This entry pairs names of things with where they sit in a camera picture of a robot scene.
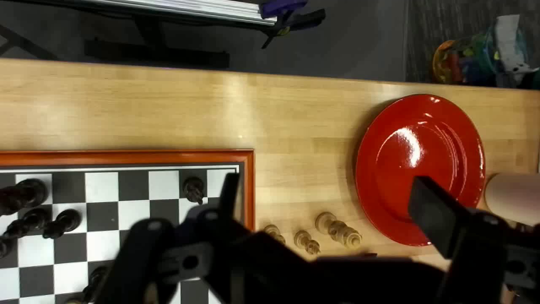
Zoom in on black and white chessboard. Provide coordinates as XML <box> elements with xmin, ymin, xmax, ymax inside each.
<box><xmin>0</xmin><ymin>150</ymin><xmax>254</xmax><ymax>304</ymax></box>

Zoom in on dark shelf with papers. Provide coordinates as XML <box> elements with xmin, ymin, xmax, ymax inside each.
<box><xmin>6</xmin><ymin>0</ymin><xmax>325</xmax><ymax>69</ymax></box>

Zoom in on black chess pawn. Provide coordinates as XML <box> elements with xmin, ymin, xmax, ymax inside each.
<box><xmin>41</xmin><ymin>210</ymin><xmax>80</xmax><ymax>238</ymax></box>

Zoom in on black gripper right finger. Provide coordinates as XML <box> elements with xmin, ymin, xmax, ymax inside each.
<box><xmin>408</xmin><ymin>176</ymin><xmax>470</xmax><ymax>259</ymax></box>

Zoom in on red round plate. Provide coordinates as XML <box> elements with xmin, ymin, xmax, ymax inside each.
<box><xmin>354</xmin><ymin>93</ymin><xmax>485</xmax><ymax>247</ymax></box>

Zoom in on black chess piece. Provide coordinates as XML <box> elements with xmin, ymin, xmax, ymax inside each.
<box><xmin>181</xmin><ymin>177</ymin><xmax>205</xmax><ymax>205</ymax></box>
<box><xmin>0</xmin><ymin>179</ymin><xmax>48</xmax><ymax>215</ymax></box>
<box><xmin>0</xmin><ymin>208</ymin><xmax>50</xmax><ymax>257</ymax></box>

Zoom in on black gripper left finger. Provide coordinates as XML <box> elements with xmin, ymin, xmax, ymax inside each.
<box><xmin>217</xmin><ymin>172</ymin><xmax>241</xmax><ymax>220</ymax></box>

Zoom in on beige cylindrical object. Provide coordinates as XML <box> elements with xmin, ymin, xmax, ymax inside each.
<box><xmin>485</xmin><ymin>172</ymin><xmax>540</xmax><ymax>226</ymax></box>

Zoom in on light wooden chess piece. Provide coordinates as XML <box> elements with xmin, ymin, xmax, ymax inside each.
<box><xmin>315</xmin><ymin>211</ymin><xmax>362</xmax><ymax>250</ymax></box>

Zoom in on small light wooden piece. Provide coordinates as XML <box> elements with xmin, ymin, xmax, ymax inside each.
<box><xmin>262</xmin><ymin>225</ymin><xmax>284</xmax><ymax>243</ymax></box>

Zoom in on colourful toy pile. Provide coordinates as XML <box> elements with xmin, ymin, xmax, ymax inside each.
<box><xmin>430</xmin><ymin>14</ymin><xmax>540</xmax><ymax>90</ymax></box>

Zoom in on light wooden chess pawn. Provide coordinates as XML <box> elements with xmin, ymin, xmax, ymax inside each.
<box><xmin>293</xmin><ymin>230</ymin><xmax>320</xmax><ymax>255</ymax></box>

